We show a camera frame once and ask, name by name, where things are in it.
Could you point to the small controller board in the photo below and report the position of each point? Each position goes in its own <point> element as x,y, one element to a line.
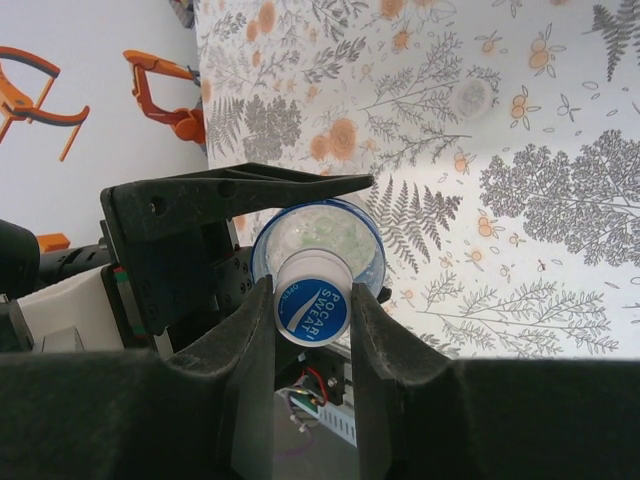
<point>300,400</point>

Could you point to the floral printed tablecloth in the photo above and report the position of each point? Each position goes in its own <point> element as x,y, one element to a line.
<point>500,300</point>

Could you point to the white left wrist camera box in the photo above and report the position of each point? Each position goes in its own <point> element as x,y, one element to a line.
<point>75,305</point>

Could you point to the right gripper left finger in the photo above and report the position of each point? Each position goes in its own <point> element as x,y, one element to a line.
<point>125,415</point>

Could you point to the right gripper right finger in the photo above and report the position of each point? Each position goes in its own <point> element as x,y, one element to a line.
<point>500,425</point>

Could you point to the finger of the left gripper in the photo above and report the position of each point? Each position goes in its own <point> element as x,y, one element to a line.
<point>225,192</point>
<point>384,295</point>

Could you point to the blue white bottle cap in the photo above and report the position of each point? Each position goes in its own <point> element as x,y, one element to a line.
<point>312,310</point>

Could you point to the clear bottle blue label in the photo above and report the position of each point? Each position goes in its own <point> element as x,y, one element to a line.
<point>320,232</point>

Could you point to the translucent white bottle cap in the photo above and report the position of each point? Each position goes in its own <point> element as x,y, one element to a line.
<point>472,98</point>

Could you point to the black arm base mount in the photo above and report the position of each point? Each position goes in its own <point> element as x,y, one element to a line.
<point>340,380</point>

